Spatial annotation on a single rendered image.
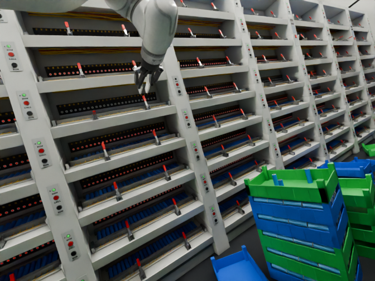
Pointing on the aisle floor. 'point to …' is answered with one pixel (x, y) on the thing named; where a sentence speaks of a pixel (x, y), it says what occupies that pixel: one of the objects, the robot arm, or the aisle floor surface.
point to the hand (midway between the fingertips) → (144, 87)
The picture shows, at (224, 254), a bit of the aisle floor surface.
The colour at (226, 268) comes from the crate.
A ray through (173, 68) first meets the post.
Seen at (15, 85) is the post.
